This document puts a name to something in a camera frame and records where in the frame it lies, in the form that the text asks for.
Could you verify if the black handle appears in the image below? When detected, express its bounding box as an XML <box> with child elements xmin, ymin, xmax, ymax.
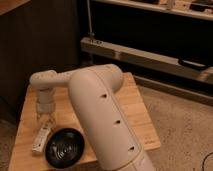
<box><xmin>178</xmin><ymin>59</ymin><xmax>211</xmax><ymax>71</ymax></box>

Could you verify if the black ceramic bowl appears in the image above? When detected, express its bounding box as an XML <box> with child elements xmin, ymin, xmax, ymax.
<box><xmin>45</xmin><ymin>128</ymin><xmax>85</xmax><ymax>169</ymax></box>

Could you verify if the white plastic bottle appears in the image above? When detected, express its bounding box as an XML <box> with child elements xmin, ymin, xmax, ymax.
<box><xmin>32</xmin><ymin>122</ymin><xmax>54</xmax><ymax>155</ymax></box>

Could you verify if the long grey bench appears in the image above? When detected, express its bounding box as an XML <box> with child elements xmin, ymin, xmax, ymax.
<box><xmin>80</xmin><ymin>37</ymin><xmax>213</xmax><ymax>85</ymax></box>

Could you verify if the metal pole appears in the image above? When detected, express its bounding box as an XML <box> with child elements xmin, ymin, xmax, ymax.
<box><xmin>86</xmin><ymin>0</ymin><xmax>94</xmax><ymax>42</ymax></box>

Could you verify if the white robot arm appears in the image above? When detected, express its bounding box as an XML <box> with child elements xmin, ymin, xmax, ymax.
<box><xmin>30</xmin><ymin>64</ymin><xmax>156</xmax><ymax>171</ymax></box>

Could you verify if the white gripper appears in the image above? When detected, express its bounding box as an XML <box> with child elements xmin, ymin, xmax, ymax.
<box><xmin>36</xmin><ymin>101</ymin><xmax>56</xmax><ymax>124</ymax></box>

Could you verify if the upper wooden shelf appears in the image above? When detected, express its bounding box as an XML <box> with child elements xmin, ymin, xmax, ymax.
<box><xmin>94</xmin><ymin>0</ymin><xmax>213</xmax><ymax>21</ymax></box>

